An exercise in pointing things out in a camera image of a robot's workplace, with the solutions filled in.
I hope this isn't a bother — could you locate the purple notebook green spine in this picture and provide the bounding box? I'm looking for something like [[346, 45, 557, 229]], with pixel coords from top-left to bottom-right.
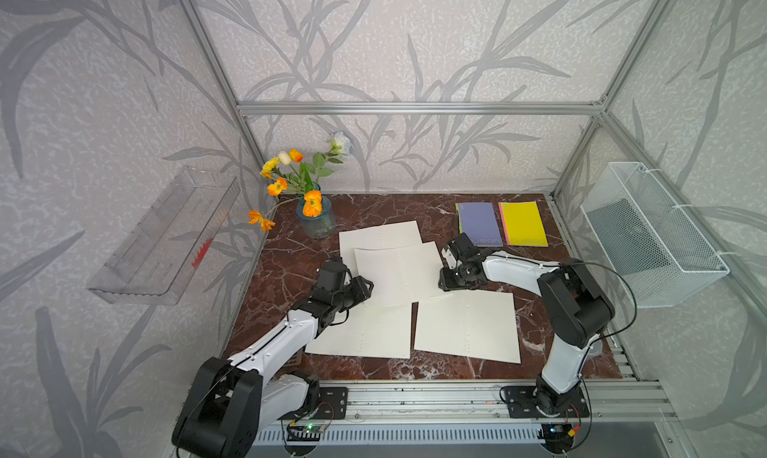
[[455, 202, 503, 248]]

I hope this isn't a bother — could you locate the yellow notebook pink spine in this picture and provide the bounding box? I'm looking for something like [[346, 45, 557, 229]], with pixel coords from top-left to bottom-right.
[[499, 202, 548, 248]]

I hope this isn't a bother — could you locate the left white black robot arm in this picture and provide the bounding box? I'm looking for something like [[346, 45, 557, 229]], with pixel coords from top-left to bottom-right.
[[171, 276, 374, 457]]

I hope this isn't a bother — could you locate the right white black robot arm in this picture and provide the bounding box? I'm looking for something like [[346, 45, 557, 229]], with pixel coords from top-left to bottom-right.
[[439, 246, 615, 401]]

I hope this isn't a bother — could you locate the brown slotted spatula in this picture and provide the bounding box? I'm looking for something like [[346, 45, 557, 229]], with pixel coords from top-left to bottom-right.
[[285, 349, 303, 367]]

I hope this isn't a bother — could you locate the glass vase with flowers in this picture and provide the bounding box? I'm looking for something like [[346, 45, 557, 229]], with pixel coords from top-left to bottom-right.
[[261, 132, 352, 238]]

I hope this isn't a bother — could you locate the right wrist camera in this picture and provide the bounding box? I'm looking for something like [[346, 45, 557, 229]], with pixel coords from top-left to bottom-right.
[[441, 232, 481, 268]]

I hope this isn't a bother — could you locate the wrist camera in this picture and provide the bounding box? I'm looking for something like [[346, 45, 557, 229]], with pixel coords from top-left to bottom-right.
[[316, 256, 349, 293], [441, 232, 481, 268]]

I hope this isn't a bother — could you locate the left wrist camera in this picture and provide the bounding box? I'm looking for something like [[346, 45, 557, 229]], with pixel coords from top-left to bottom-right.
[[316, 256, 349, 293]]

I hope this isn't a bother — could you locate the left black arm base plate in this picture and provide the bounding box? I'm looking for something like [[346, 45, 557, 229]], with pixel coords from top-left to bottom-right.
[[312, 386, 349, 420]]

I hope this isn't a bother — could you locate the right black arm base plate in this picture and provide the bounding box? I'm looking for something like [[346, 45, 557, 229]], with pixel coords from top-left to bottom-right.
[[499, 385, 591, 418]]

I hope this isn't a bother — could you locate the clear plastic wall tray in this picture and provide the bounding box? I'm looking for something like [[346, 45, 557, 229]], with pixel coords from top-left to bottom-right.
[[87, 166, 241, 305]]

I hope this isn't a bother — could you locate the white wire mesh basket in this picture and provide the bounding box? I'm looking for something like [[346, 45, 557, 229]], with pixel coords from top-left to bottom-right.
[[581, 162, 730, 308]]

